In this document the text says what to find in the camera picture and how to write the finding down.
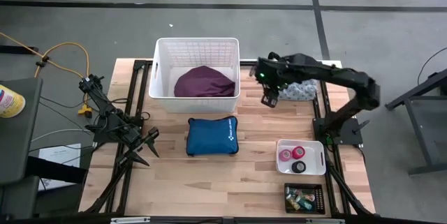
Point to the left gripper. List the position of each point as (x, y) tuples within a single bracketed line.
[(131, 135)]

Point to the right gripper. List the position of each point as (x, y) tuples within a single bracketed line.
[(272, 74)]

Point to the pink bandage roll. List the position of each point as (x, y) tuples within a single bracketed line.
[(285, 155)]

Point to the red bandage roll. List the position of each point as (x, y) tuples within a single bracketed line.
[(298, 152)]

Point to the black bandage roll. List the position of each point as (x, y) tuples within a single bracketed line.
[(299, 166)]

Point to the clear bag with candies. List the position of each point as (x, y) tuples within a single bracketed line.
[(308, 196)]

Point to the teal pill bottle white cap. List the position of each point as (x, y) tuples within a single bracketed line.
[(303, 204)]

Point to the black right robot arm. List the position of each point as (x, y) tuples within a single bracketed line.
[(349, 77)]

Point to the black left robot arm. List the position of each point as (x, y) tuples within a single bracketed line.
[(108, 112)]

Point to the grey patterned cloth gown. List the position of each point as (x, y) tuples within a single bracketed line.
[(300, 90)]

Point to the white perforated plastic basket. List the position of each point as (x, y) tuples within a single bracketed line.
[(195, 105)]

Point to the blue first aid pouch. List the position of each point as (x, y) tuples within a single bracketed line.
[(213, 135)]

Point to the small white plastic bin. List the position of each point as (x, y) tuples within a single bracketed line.
[(314, 157)]

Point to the white paper sheet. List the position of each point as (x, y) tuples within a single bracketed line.
[(57, 154)]

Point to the black mesh tray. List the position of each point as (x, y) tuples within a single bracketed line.
[(320, 199)]

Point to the dark grey side table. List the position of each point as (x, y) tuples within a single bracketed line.
[(17, 130)]

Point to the yellow white canister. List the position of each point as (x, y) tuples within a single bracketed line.
[(10, 101)]

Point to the black metal stand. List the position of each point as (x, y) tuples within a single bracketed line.
[(419, 90)]

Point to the black metal floor bar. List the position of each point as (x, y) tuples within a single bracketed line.
[(17, 49)]

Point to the black aluminium table frame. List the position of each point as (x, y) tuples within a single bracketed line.
[(139, 65)]

